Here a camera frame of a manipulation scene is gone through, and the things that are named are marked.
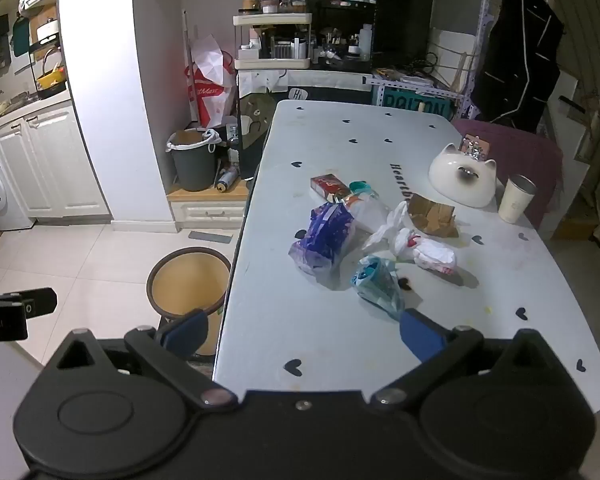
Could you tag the purple plastic bag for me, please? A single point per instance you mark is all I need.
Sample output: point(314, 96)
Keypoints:
point(325, 235)

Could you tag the red and white shopping bag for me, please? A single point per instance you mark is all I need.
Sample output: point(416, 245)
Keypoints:
point(210, 85)

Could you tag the black bear-print cloth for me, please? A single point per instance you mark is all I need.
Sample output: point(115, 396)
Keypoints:
point(252, 130)

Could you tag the clear plastic bag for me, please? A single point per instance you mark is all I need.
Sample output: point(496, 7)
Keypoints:
point(372, 215)

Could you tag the silver spray can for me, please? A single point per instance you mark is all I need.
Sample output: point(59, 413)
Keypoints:
point(226, 179)

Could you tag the white red plastic bag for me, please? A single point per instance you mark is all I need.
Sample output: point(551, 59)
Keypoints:
point(430, 255)

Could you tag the brown paper bag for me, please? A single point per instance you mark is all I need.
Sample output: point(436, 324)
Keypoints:
point(432, 215)

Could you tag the perforated metal shelf rack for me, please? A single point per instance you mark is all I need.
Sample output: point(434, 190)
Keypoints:
point(482, 35)

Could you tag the white cat-shaped bowl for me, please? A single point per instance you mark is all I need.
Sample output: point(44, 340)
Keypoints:
point(457, 180)

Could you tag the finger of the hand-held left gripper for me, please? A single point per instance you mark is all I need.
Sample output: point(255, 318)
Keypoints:
point(40, 301)

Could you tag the grey flat floor pad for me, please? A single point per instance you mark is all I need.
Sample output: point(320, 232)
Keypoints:
point(210, 235)

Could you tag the white kitchen cabinet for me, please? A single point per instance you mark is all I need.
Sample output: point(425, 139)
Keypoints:
point(55, 160)

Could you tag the brown round waste bin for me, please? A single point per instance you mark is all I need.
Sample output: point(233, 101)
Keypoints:
point(187, 285)

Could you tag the red box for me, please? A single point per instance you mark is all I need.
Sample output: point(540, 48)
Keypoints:
point(330, 186)

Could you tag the white plastic bottle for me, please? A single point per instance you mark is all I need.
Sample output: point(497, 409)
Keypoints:
point(364, 42)

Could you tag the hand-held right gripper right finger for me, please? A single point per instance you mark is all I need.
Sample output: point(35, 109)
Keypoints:
point(422, 337)

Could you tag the teal round lid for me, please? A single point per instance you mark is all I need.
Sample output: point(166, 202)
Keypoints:
point(362, 187)

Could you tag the wooden platform with drawer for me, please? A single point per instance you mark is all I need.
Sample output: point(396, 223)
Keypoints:
point(205, 205)

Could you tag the teal plastic bag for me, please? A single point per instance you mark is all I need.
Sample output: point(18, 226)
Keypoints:
point(377, 280)

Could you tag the green sign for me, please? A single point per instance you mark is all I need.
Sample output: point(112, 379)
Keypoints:
point(415, 105)

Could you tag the black jacket with white trim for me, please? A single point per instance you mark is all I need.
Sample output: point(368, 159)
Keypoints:
point(520, 55)

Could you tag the white storage rack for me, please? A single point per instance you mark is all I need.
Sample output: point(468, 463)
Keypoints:
point(272, 62)

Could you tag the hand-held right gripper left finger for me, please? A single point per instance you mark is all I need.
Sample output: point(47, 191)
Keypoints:
point(186, 334)

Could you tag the patterned foil packet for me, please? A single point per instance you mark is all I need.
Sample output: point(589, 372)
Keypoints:
point(475, 147)

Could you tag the grey bin with white liner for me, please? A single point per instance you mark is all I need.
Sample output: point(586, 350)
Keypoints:
point(195, 165)

